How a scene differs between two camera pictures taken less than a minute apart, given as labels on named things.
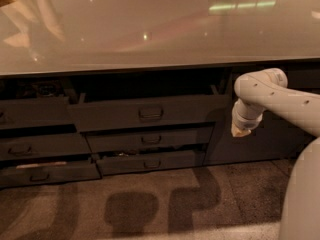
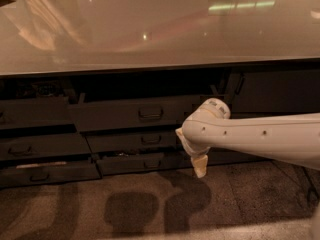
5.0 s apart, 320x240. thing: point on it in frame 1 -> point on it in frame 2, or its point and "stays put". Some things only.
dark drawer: (18, 174) stays put
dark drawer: (44, 146) stays put
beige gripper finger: (238, 132) -> (200, 165)
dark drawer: (19, 113) stays put
